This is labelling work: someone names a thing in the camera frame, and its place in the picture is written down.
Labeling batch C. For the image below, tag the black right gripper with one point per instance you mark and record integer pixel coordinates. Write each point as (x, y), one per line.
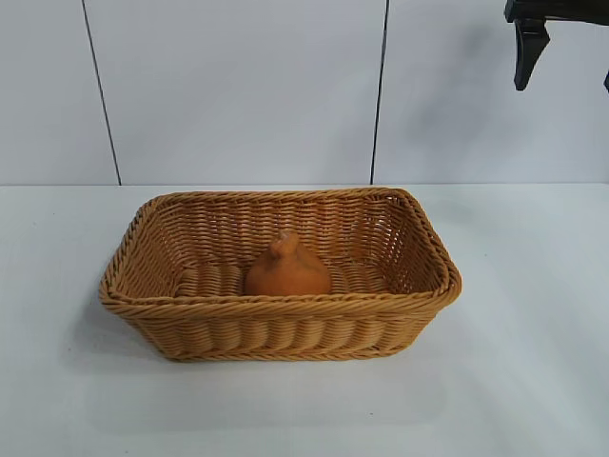
(533, 9)

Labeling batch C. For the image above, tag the tan woven wicker basket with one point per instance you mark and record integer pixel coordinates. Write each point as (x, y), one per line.
(285, 328)

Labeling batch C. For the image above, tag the bumpy orange fruit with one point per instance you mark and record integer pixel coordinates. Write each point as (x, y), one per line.
(290, 276)

